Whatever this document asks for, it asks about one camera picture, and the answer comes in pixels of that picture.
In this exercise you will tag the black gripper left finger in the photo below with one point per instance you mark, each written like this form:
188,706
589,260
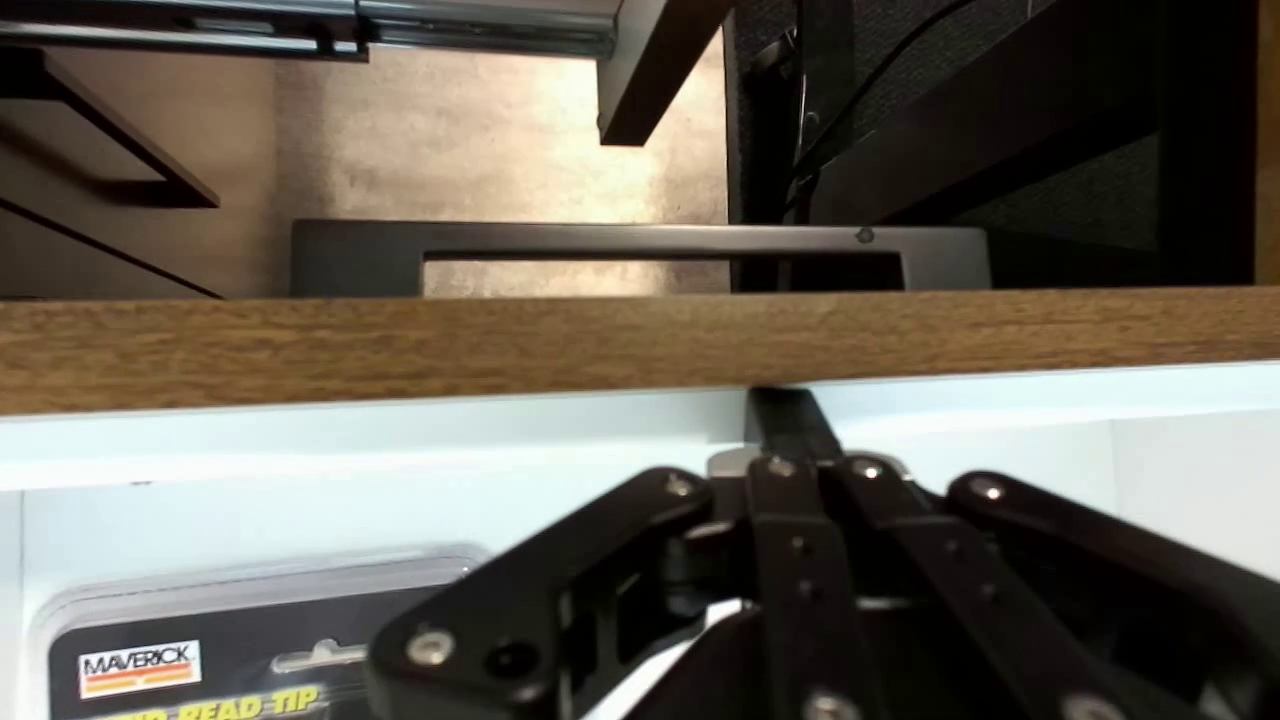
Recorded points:
571,614

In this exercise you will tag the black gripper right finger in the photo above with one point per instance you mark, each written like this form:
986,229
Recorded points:
1006,602

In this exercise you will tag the brown wood drawer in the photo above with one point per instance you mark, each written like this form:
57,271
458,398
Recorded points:
146,438

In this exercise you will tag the packaged thermometer in drawer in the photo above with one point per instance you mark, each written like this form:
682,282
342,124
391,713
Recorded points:
257,642

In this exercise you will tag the dark metal drawer handle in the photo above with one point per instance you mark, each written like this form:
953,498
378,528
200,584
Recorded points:
386,258

